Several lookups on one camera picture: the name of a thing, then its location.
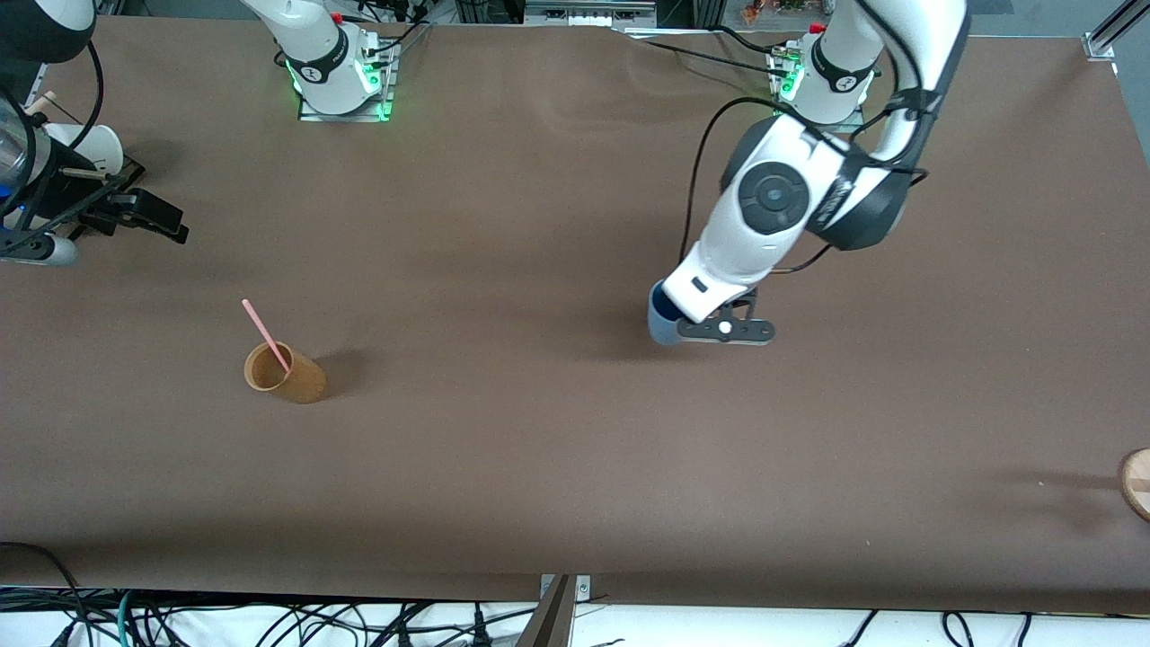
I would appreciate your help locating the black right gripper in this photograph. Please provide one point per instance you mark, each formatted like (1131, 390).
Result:
(63, 186)

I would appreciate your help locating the blue plastic cup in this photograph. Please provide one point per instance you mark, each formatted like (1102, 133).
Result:
(660, 328)

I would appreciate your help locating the pink chopstick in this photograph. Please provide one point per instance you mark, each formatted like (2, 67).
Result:
(260, 325)

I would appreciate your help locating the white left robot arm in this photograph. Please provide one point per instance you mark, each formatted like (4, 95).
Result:
(764, 243)

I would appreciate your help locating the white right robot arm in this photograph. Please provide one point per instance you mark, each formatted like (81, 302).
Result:
(323, 54)

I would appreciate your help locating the white cup with face print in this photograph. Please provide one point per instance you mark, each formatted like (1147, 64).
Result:
(94, 144)

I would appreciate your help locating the brown plastic cup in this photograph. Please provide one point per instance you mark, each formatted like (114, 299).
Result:
(301, 382)

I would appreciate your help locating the wooden stick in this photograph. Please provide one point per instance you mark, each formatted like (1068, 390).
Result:
(40, 103)

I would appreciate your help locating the grey metal device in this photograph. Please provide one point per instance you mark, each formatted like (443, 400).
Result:
(584, 13)

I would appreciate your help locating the grey metal beam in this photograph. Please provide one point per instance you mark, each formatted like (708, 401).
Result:
(548, 629)

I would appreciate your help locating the round wooden board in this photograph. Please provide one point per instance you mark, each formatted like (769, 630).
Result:
(1139, 485)

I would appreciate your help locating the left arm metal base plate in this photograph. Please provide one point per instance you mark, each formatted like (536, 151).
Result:
(818, 128)

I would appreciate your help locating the metal table bracket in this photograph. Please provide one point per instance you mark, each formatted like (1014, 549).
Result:
(584, 589)

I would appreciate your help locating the aluminium frame post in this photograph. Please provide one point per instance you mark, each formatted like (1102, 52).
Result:
(1101, 45)

